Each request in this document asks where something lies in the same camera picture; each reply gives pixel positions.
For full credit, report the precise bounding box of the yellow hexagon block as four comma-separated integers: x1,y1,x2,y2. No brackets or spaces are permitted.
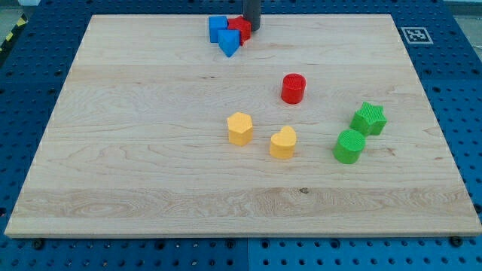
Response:
227,112,253,146

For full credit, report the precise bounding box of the black screw bolt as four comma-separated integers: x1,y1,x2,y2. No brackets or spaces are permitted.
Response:
449,236,464,248
32,239,45,251

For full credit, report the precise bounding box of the green cylinder block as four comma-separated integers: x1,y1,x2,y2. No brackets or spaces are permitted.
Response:
333,129,366,164

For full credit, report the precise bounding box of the blue triangle block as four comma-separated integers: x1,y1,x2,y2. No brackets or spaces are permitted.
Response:
218,29,240,57

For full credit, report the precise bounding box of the blue cube block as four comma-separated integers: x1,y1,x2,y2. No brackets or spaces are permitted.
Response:
208,15,228,43

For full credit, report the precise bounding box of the red star block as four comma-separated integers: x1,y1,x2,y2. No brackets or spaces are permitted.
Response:
227,16,252,46

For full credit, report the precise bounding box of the light wooden board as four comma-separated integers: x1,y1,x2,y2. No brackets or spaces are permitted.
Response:
5,14,481,239

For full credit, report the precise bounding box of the red cylinder block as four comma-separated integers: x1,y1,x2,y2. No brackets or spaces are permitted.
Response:
281,73,307,104

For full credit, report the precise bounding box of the green star block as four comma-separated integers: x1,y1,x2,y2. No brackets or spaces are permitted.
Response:
349,102,387,136

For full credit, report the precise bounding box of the yellow heart block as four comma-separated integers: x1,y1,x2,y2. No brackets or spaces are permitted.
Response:
270,126,297,159

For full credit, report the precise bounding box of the white fiducial marker tag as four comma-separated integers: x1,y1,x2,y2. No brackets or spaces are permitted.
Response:
401,26,433,44

